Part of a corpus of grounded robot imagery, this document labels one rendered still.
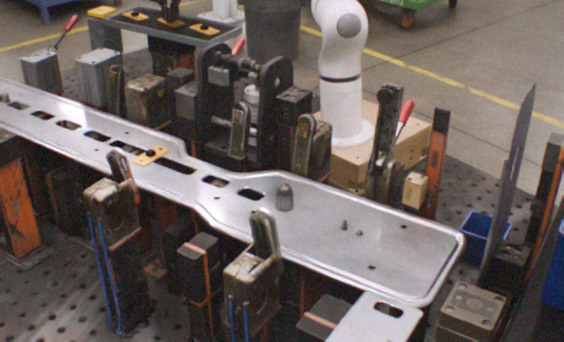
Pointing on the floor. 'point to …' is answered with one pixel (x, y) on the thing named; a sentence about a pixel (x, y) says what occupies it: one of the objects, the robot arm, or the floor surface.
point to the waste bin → (271, 10)
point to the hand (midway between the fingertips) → (170, 12)
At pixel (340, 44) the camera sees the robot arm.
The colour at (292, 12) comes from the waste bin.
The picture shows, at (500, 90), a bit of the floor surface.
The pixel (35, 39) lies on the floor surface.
